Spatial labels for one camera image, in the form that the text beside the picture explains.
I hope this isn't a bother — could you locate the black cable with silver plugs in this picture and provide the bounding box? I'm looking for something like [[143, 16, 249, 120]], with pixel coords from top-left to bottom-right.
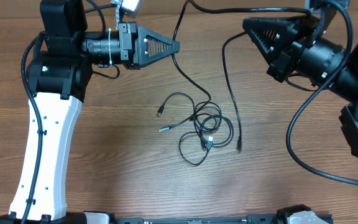
[[158, 0, 312, 159]]

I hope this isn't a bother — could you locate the thin black cable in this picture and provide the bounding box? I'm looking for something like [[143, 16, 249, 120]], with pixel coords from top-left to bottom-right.
[[221, 30, 249, 153]]

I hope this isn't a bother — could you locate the black usb cable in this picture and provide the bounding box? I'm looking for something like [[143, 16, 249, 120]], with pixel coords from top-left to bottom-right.
[[156, 91, 234, 167]]

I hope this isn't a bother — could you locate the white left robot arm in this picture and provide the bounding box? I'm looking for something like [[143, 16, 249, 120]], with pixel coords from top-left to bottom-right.
[[0, 0, 180, 223]]

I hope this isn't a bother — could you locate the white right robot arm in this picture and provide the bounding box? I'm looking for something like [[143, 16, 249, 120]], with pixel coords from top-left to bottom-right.
[[242, 13, 358, 185]]

